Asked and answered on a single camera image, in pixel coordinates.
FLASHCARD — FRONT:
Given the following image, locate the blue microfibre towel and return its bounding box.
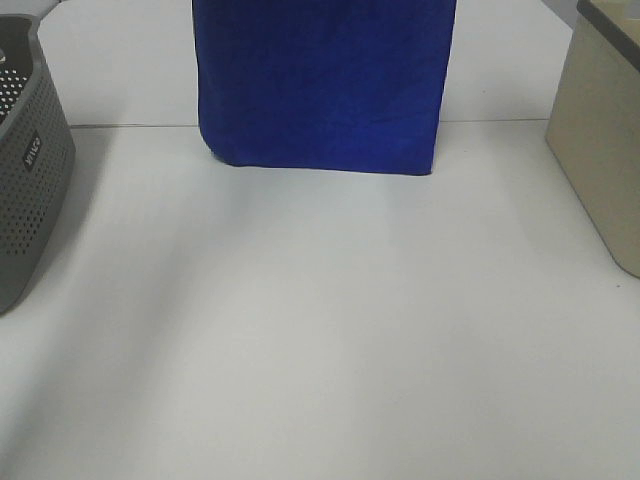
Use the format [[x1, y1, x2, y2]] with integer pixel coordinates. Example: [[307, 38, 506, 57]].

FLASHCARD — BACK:
[[192, 0, 456, 176]]

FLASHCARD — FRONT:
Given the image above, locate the grey perforated plastic basket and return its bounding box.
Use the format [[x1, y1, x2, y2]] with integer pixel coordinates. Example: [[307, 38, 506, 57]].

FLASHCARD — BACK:
[[1, 14, 76, 313]]

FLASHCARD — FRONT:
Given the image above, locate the beige storage box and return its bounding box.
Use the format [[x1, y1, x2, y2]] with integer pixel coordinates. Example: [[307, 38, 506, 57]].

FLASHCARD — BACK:
[[546, 1, 639, 276]]

